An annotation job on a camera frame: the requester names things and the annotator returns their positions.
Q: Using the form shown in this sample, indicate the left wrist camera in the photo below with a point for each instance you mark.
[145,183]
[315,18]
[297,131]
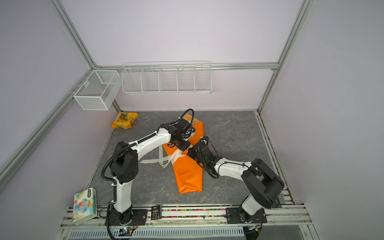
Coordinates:
[185,127]

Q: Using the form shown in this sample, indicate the black box on rail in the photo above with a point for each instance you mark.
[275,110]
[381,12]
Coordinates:
[156,212]

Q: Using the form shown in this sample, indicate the colourful tissue pack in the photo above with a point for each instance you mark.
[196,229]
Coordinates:
[85,206]

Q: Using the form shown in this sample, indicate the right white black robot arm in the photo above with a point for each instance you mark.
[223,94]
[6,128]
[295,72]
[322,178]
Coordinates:
[261,181]

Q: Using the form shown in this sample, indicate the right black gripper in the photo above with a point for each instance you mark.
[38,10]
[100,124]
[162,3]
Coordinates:
[191,153]

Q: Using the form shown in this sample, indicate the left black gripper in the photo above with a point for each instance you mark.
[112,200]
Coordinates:
[184,147]

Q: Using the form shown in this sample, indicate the white mesh box basket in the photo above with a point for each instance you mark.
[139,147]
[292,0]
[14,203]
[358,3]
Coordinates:
[99,90]

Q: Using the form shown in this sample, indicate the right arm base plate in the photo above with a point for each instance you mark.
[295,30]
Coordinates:
[238,216]

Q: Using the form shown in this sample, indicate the yellow snack bag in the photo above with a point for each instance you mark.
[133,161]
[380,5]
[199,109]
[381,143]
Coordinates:
[124,120]

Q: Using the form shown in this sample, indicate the cream printed ribbon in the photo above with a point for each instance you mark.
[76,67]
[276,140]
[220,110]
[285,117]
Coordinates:
[165,161]

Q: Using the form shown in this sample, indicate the white wire shelf basket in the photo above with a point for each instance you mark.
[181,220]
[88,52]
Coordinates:
[167,77]

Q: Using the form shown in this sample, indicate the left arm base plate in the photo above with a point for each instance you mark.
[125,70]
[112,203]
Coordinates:
[135,217]

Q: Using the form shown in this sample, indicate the orange wrapping paper sheet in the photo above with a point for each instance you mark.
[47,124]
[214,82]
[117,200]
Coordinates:
[188,174]

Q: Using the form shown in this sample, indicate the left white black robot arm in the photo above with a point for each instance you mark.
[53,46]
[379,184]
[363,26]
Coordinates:
[122,167]

